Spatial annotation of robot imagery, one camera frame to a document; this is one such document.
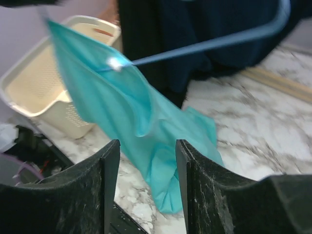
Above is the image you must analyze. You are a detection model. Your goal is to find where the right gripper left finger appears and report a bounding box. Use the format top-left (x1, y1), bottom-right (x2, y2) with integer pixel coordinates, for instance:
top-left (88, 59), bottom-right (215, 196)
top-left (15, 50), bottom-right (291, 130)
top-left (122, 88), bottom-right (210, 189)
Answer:
top-left (0, 138), bottom-right (121, 234)

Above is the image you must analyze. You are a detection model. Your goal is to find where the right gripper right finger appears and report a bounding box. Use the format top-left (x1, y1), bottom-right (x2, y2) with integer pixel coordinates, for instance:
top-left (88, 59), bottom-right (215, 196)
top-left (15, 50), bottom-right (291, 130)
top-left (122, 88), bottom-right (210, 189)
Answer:
top-left (175, 140), bottom-right (312, 234)

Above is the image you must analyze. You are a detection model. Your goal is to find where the teal t shirt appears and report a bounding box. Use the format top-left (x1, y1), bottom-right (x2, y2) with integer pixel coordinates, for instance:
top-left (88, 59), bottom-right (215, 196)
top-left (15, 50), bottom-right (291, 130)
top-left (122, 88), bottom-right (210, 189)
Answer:
top-left (47, 20), bottom-right (223, 214)

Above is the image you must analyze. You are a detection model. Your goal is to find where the light blue wire hanger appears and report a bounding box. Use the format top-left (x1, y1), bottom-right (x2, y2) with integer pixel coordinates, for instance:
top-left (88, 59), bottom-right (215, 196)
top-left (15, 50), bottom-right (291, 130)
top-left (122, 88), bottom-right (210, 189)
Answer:
top-left (97, 0), bottom-right (291, 72)

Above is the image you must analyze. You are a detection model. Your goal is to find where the navy blue t shirt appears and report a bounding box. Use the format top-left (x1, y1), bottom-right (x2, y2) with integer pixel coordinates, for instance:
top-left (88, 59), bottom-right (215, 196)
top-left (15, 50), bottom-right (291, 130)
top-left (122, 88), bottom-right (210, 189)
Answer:
top-left (159, 0), bottom-right (312, 92)

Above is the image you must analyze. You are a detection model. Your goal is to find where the black t shirt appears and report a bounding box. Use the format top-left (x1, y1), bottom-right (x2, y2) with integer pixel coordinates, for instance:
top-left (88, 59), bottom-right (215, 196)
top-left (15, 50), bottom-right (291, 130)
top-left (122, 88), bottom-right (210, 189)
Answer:
top-left (117, 0), bottom-right (187, 108)

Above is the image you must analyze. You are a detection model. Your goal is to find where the cream plastic laundry basket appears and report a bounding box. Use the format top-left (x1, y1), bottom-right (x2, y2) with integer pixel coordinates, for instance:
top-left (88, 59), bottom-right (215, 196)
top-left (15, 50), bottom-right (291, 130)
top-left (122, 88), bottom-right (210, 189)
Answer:
top-left (0, 15), bottom-right (122, 139)

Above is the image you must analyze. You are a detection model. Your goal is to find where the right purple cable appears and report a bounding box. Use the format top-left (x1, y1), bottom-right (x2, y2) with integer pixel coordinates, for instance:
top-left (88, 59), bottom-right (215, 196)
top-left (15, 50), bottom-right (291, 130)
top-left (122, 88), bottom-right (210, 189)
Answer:
top-left (0, 152), bottom-right (44, 181)

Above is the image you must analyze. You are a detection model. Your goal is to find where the wooden clothes rack frame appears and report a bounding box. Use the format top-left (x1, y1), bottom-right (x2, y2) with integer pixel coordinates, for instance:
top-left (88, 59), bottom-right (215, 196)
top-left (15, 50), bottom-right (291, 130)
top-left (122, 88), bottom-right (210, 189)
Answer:
top-left (240, 67), bottom-right (312, 103)

